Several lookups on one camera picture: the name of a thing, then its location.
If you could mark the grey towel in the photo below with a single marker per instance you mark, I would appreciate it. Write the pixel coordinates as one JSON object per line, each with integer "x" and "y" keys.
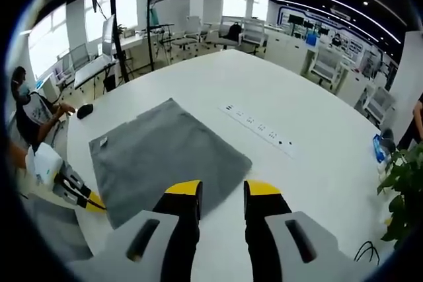
{"x": 165, "y": 160}

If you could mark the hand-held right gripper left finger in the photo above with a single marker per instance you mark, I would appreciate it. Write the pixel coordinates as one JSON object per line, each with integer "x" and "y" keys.
{"x": 145, "y": 239}

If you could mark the black computer mouse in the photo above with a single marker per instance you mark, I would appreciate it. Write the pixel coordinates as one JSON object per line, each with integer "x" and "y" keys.
{"x": 85, "y": 111}

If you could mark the white built-in power strip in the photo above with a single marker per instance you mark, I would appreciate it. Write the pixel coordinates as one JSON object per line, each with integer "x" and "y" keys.
{"x": 256, "y": 128}

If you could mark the grey mesh office chair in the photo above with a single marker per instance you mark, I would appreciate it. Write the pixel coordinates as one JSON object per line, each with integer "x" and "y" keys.
{"x": 56, "y": 229}

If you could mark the green potted plant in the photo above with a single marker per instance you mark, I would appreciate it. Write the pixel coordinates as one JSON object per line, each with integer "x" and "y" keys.
{"x": 404, "y": 196}

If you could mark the black stand pole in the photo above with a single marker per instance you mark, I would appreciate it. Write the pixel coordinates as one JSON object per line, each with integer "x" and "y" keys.
{"x": 119, "y": 31}

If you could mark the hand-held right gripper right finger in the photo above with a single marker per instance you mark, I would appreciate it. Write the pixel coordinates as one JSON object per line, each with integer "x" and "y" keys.
{"x": 297, "y": 242}

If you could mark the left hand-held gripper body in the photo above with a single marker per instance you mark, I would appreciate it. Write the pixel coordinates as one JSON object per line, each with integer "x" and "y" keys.
{"x": 44, "y": 164}

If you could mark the black backpack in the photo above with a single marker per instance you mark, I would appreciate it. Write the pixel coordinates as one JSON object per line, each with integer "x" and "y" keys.
{"x": 235, "y": 30}

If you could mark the blue packet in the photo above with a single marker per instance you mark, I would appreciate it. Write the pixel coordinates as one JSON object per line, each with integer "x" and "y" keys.
{"x": 379, "y": 148}

